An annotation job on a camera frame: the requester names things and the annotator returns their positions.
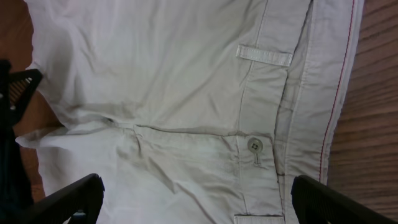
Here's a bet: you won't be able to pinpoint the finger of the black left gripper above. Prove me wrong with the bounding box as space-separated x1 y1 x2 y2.
6 69 43 124

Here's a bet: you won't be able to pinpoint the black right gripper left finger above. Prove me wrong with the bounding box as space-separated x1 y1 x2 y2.
18 174 105 224

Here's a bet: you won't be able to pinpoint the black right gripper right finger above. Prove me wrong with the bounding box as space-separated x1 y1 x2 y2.
291 175 397 224

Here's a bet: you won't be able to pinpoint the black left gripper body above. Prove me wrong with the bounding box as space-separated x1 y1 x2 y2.
1 60 34 223

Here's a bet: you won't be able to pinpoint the beige khaki shorts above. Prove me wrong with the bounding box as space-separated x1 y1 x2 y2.
17 0 363 223

